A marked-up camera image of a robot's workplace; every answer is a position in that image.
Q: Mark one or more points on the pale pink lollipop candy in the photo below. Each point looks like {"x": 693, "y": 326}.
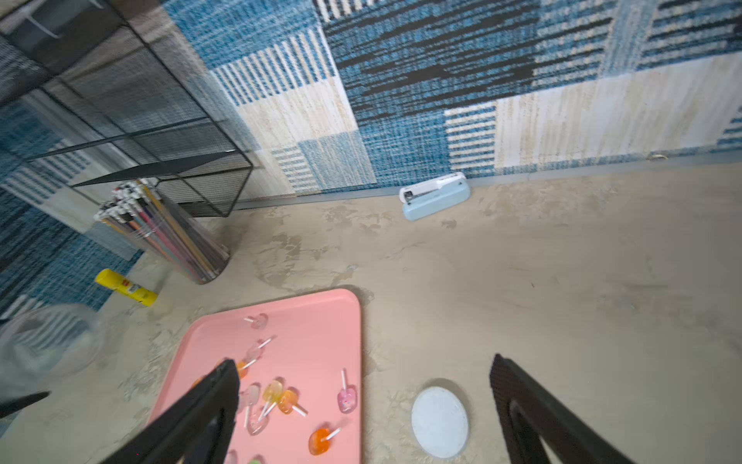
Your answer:
{"x": 257, "y": 322}

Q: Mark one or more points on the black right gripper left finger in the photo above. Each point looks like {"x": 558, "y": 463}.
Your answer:
{"x": 197, "y": 428}

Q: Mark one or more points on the orange lollipop candy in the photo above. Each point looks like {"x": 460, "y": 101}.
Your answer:
{"x": 320, "y": 440}

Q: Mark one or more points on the black mesh shelf rack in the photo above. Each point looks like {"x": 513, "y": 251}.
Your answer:
{"x": 96, "y": 93}

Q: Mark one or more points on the yellow lollipop candy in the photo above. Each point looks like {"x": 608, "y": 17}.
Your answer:
{"x": 271, "y": 396}

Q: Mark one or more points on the grey stapler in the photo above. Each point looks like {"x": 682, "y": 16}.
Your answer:
{"x": 432, "y": 196}

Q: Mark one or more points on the pink plastic tray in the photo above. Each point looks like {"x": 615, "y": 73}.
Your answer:
{"x": 310, "y": 339}

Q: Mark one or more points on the white jar lid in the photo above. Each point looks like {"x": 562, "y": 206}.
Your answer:
{"x": 440, "y": 422}

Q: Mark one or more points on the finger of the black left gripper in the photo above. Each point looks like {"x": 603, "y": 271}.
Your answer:
{"x": 11, "y": 406}

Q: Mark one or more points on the clear candy jar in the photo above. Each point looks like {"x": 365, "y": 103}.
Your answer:
{"x": 44, "y": 346}

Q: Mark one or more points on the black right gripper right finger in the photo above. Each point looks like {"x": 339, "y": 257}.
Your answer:
{"x": 533, "y": 420}

